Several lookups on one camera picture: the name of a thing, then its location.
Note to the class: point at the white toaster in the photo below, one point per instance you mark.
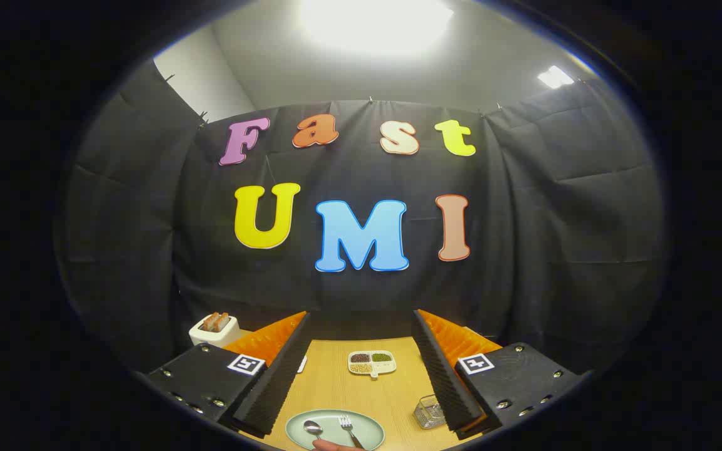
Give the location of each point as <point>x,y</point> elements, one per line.
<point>210,337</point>

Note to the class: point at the small ceiling light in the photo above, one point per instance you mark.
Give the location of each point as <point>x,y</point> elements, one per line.
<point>554,77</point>

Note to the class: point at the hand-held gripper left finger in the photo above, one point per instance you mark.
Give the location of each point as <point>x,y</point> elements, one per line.
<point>279,376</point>

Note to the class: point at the toasted bread slice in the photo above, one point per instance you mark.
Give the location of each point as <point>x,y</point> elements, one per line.
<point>221,321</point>
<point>209,322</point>

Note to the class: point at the light green plate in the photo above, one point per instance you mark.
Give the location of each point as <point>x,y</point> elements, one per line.
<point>370,432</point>

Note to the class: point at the large ceiling light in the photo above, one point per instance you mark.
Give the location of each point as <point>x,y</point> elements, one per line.
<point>376,25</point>

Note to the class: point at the white divided dish with beans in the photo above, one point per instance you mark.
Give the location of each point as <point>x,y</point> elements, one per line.
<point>371,370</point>

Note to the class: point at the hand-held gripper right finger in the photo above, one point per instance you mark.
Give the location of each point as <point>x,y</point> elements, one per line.
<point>442,376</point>

